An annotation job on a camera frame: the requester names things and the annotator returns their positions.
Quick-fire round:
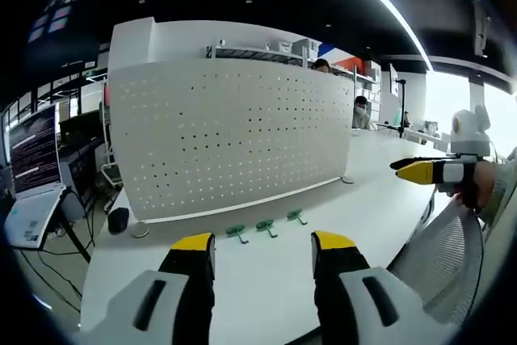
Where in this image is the ceiling light strip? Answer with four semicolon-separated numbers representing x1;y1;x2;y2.
325;0;435;74

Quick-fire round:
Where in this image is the black computer mouse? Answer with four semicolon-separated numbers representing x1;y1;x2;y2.
107;207;130;236

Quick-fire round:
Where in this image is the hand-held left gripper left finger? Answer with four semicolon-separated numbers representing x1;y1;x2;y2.
71;232;217;345

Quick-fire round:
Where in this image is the metal storage shelf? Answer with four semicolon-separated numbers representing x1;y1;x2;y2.
206;39;383;120

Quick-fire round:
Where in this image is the white partition panel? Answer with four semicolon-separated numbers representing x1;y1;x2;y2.
107;16;165;72

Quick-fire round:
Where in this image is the white laptop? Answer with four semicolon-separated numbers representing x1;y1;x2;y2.
2;103;68;250

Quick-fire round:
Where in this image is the person's right hand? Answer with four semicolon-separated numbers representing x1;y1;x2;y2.
451;160;498;213

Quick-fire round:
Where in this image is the white perforated mounting plate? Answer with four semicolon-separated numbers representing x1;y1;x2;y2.
107;56;356;225

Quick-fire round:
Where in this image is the white mesh office chair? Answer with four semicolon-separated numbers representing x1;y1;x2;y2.
385;198;486;326

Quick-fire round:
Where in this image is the black laptop stand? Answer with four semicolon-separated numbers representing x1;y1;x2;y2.
52;189;95;264

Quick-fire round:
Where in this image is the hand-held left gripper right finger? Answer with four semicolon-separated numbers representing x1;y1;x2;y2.
309;229;448;345

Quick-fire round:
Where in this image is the green hook assembly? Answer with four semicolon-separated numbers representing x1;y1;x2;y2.
254;219;279;238
225;225;248;245
285;208;308;226

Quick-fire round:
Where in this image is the black tripod stand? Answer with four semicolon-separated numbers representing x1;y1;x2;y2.
379;78;409;139

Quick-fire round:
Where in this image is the black floor cable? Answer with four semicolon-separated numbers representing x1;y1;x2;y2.
18;246;96;313

